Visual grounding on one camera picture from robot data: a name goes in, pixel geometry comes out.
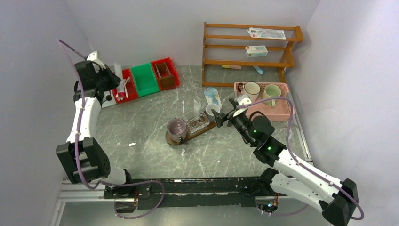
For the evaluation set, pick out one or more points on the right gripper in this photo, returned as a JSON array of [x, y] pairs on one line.
[[227, 114]]

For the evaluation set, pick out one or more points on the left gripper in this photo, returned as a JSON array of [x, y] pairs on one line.
[[115, 80]]

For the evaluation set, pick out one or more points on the grey-blue mug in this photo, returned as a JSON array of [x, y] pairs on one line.
[[210, 109]]

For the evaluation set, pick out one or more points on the toothpaste tube red cap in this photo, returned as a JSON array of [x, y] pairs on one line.
[[120, 94]]

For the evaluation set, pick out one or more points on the purple mug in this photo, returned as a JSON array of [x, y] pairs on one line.
[[177, 130]]

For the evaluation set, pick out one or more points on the toothpaste tube black cap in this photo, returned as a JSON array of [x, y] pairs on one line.
[[197, 109]]

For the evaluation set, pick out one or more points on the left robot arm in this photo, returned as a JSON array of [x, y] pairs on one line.
[[81, 156]]

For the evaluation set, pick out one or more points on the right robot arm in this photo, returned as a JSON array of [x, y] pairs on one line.
[[288, 174]]

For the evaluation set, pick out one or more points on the oval dark wooden tray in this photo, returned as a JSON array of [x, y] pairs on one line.
[[189, 135]]

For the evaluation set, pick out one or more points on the cream toothbrush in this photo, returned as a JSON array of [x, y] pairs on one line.
[[126, 92]]

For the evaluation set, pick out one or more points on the white plastic bin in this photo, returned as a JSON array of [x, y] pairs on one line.
[[107, 100]]

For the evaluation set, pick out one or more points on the red bin with toothbrushes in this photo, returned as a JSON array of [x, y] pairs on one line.
[[132, 93]]

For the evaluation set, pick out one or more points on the white enamel mug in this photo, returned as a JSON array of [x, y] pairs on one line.
[[252, 90]]

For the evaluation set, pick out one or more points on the yellow pink marker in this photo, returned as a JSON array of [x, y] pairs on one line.
[[236, 67]]

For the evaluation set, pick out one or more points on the green plastic bin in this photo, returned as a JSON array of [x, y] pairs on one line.
[[144, 79]]

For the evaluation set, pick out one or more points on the pale green mug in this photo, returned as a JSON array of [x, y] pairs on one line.
[[270, 91]]

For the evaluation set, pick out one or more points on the pink plastic basket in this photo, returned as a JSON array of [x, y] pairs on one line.
[[280, 112]]

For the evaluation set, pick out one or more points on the brown wooden block holder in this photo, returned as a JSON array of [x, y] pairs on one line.
[[165, 76]]

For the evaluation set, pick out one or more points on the wooden shelf rack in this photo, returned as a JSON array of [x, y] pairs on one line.
[[224, 44]]

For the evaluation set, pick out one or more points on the small white box on shelf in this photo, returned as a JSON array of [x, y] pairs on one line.
[[256, 51]]

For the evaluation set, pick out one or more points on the red bin with holder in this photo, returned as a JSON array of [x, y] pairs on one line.
[[172, 69]]

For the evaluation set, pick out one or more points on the plastic packet on top shelf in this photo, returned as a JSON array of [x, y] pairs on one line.
[[266, 33]]

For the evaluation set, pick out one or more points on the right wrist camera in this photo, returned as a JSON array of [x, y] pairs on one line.
[[243, 100]]

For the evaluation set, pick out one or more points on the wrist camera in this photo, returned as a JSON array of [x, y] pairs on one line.
[[243, 100], [93, 56]]

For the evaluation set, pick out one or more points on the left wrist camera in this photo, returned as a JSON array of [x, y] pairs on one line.
[[93, 56]]

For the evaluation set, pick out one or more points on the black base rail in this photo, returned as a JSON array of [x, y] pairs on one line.
[[147, 194]]

